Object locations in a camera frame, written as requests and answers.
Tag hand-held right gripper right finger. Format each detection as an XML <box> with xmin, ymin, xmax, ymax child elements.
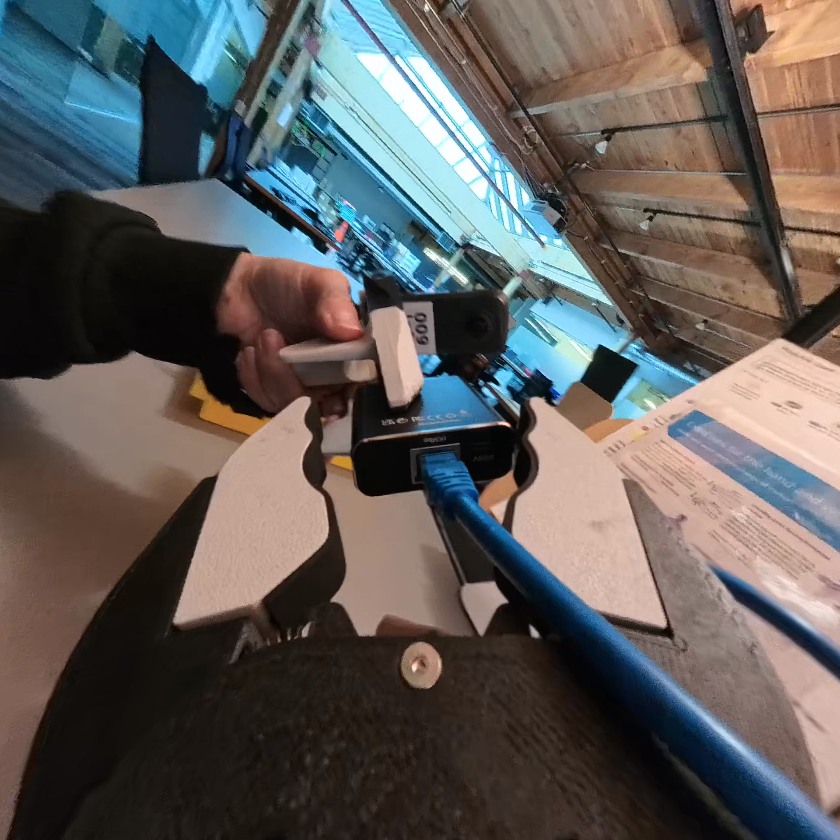
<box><xmin>492</xmin><ymin>397</ymin><xmax>670</xmax><ymax>634</ymax></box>

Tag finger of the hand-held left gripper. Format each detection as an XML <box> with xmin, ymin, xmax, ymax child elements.
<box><xmin>367</xmin><ymin>306</ymin><xmax>426</xmax><ymax>410</ymax></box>
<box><xmin>320</xmin><ymin>419</ymin><xmax>357</xmax><ymax>458</ymax></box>

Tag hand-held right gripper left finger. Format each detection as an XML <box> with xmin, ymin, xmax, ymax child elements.
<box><xmin>172</xmin><ymin>395</ymin><xmax>347</xmax><ymax>631</ymax></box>

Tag black network splitter box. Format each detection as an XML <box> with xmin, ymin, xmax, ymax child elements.
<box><xmin>351</xmin><ymin>375</ymin><xmax>517</xmax><ymax>498</ymax></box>

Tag blue network cable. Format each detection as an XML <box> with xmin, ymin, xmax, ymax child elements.
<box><xmin>419</xmin><ymin>453</ymin><xmax>840</xmax><ymax>840</ymax></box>

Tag yellow plastic bin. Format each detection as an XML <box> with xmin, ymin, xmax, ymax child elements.
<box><xmin>189</xmin><ymin>377</ymin><xmax>356</xmax><ymax>471</ymax></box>

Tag person's left forearm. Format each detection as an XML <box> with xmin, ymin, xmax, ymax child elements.
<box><xmin>0</xmin><ymin>190</ymin><xmax>253</xmax><ymax>382</ymax></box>

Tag person's left hand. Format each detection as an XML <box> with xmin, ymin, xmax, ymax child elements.
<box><xmin>217</xmin><ymin>252</ymin><xmax>366</xmax><ymax>422</ymax></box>

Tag white ceiling projector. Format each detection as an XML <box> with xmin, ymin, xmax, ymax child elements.
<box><xmin>525</xmin><ymin>196</ymin><xmax>569</xmax><ymax>232</ymax></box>

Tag printed instruction sheet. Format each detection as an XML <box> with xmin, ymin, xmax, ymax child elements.
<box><xmin>600</xmin><ymin>338</ymin><xmax>840</xmax><ymax>811</ymax></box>

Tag ceiling track spot lamps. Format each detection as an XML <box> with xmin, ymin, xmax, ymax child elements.
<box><xmin>592</xmin><ymin>130</ymin><xmax>713</xmax><ymax>332</ymax></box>

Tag dark partition panel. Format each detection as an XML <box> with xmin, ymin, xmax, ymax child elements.
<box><xmin>136</xmin><ymin>36</ymin><xmax>212</xmax><ymax>186</ymax></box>

